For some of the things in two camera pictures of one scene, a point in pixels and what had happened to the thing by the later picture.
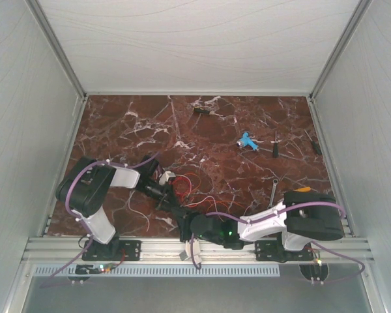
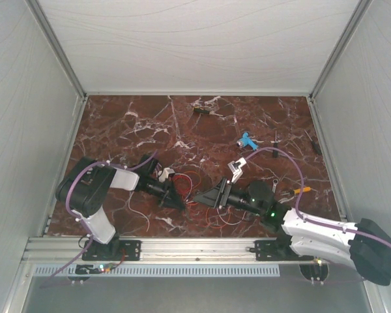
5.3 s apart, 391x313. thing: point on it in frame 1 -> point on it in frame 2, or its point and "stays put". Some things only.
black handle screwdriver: x=275 y=146 stays put
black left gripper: x=167 y=199 stays put
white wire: x=137 y=211 stays put
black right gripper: x=184 y=217 -> x=215 y=197
